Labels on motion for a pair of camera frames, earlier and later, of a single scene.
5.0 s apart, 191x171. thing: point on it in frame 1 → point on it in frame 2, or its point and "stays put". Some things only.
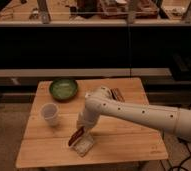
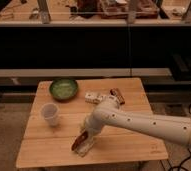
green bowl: x=64 y=89 stays put
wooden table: x=52 y=122 stays put
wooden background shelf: x=187 y=13 stays put
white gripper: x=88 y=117 → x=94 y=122
